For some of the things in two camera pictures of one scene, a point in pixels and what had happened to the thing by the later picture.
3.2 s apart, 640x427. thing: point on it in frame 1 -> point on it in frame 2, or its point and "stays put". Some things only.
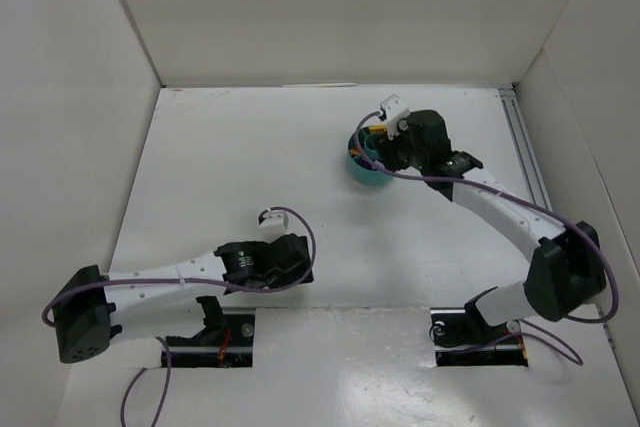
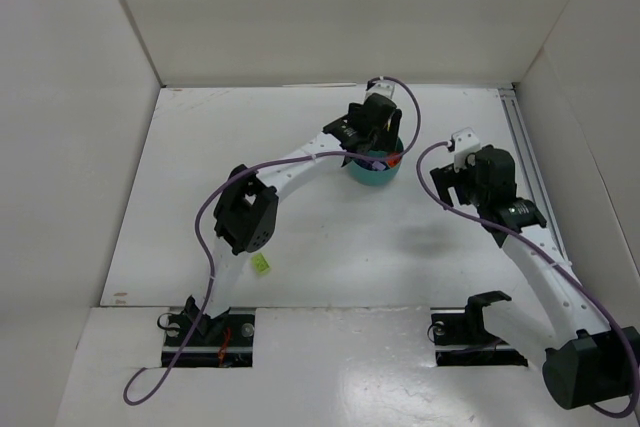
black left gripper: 297,257 -> 382,132
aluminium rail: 525,148 stays put
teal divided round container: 359,167 stays put
